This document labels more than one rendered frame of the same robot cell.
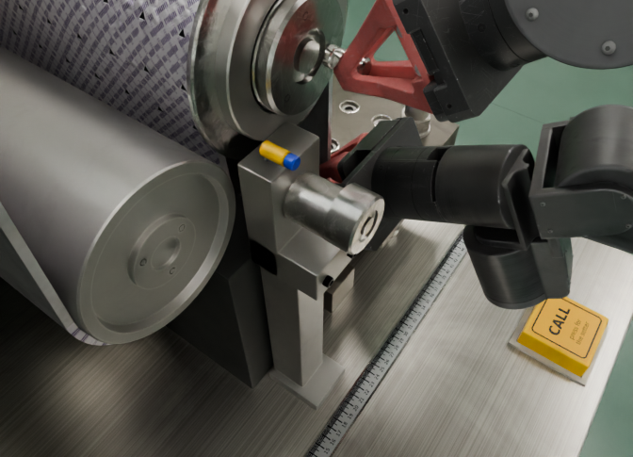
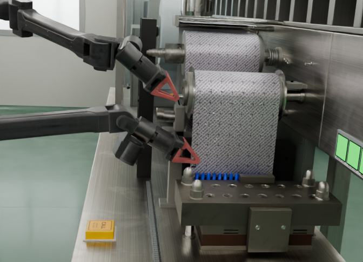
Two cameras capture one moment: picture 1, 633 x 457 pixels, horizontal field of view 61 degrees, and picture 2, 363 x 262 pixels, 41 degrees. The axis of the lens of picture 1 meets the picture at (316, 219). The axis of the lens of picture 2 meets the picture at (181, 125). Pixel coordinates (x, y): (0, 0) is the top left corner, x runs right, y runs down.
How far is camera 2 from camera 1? 1.54 m
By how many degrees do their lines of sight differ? 106
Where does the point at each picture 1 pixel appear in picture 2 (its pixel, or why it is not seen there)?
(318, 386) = (162, 200)
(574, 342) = (95, 222)
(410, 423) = (132, 206)
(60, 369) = not seen: hidden behind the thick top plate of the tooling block
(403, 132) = (174, 139)
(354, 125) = (216, 192)
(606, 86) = not seen: outside the picture
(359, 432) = (144, 202)
